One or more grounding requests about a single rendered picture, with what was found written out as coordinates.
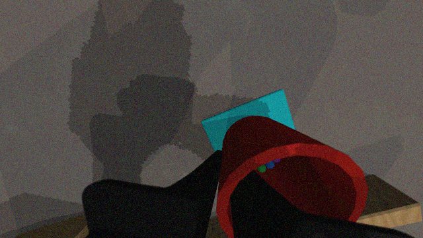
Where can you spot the blue marble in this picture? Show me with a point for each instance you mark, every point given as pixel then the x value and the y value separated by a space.
pixel 270 165

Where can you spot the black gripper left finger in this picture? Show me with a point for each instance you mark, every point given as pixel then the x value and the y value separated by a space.
pixel 181 210

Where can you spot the tan wooden bar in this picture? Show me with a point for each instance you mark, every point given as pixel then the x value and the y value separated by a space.
pixel 385 206

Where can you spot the green marble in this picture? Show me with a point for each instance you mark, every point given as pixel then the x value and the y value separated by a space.
pixel 261 169

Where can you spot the dark red cup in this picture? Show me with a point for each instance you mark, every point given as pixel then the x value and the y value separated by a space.
pixel 311 175

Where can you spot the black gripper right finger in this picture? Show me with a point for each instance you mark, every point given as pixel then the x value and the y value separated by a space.
pixel 259 211

